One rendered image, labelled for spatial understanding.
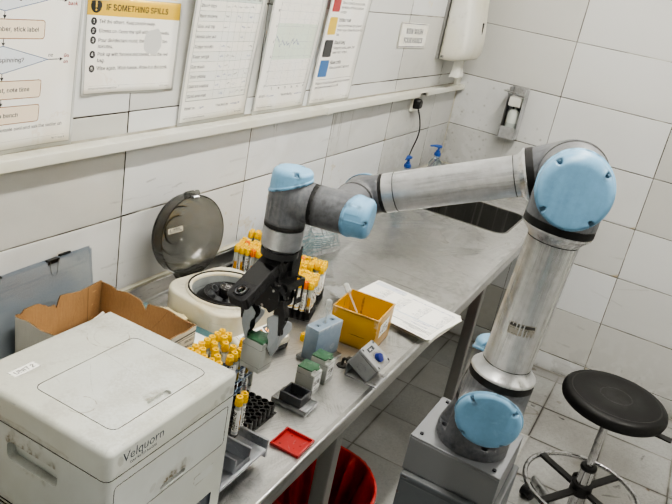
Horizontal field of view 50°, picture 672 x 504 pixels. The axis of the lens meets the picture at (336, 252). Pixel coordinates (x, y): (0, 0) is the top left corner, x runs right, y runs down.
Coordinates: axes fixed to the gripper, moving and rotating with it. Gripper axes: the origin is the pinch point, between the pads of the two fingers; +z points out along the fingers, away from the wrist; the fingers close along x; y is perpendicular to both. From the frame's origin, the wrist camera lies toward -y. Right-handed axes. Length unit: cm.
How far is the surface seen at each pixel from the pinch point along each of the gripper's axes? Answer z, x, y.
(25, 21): -50, 52, -14
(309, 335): 14.5, 8.4, 34.2
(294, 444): 21.9, -8.7, 6.1
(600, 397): 44, -52, 126
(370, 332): 16, 0, 51
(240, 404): 12.3, -0.2, -2.9
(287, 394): 18.7, 0.4, 15.2
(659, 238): 22, -42, 262
